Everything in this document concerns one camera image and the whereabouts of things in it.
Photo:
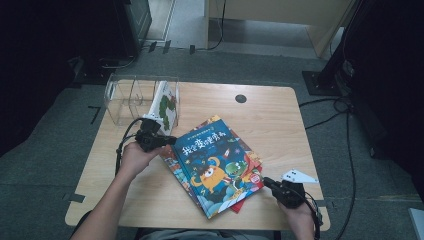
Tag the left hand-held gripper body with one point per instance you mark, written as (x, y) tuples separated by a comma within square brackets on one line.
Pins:
[(148, 138)]

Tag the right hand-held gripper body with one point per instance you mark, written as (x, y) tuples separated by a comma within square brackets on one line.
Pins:
[(290, 195)]

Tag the light blue animals picture book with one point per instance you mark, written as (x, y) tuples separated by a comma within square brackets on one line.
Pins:
[(173, 160)]

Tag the clear acrylic book rack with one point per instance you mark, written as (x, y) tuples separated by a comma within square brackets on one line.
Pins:
[(130, 110)]

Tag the white caterpillar picture book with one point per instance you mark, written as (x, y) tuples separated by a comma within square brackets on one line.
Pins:
[(165, 106)]

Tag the red picture book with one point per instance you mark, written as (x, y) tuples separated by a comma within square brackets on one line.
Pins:
[(237, 207)]

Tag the dark blue monster picture book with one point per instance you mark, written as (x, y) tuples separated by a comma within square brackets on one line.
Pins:
[(213, 166)]

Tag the person's right hand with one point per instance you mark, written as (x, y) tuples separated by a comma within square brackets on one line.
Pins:
[(300, 216)]

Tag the person's left hand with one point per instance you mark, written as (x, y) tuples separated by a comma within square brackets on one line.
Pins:
[(136, 160)]

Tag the grey floor tape strip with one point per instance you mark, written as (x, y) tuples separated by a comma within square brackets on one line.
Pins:
[(75, 198), (325, 203)]

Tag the person's grey clothing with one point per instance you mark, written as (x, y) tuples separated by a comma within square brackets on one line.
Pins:
[(206, 235)]

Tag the black floor stand base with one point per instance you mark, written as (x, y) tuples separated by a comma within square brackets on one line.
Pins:
[(88, 75)]

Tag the short black floor tape piece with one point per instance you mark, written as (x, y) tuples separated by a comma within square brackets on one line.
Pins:
[(192, 49), (152, 46), (166, 47)]

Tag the black metal stand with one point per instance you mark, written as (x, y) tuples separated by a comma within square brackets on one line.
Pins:
[(321, 83)]

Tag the black equipment cabinet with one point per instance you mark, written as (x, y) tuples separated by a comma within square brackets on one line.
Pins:
[(133, 26)]

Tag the white panel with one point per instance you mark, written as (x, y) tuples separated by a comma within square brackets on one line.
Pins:
[(417, 225)]

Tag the dark curtain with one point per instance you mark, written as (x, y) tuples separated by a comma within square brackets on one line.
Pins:
[(393, 83), (33, 60)]

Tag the light wooden cabinet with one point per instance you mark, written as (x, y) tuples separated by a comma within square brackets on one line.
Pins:
[(266, 10)]

